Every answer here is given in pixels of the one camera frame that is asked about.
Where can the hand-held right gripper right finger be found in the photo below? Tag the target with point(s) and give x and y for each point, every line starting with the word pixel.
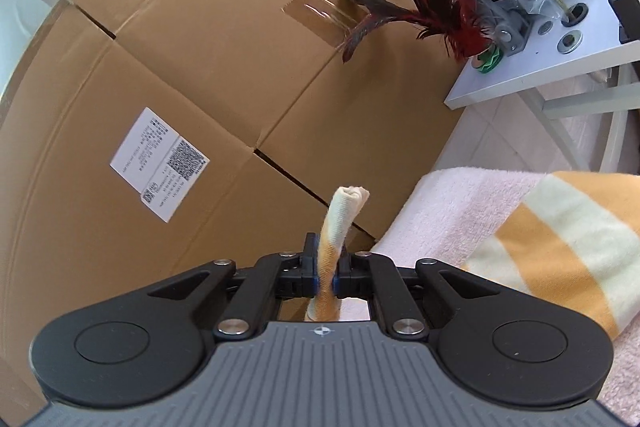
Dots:
pixel 339 284

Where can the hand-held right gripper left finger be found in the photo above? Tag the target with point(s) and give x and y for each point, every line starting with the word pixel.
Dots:
pixel 314 282

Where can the white side table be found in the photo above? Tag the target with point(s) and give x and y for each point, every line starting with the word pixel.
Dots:
pixel 525 72

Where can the orange white striped sweater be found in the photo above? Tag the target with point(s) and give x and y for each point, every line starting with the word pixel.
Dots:
pixel 565 247

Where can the small black box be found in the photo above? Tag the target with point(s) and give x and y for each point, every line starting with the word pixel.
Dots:
pixel 625 7

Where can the plain cardboard box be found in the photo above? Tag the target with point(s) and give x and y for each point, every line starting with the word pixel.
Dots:
pixel 350 132

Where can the pink terry towel blanket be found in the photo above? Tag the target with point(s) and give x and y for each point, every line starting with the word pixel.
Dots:
pixel 450 217

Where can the green plant pot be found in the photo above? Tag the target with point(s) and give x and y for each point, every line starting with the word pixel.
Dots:
pixel 487 59

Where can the metal washer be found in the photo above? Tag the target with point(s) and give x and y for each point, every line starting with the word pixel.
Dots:
pixel 569 42

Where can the cardboard box with shipping label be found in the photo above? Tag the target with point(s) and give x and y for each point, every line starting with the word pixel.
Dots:
pixel 100 257

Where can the cardboard box with clear tape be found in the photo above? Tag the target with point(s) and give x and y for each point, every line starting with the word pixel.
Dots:
pixel 200 32

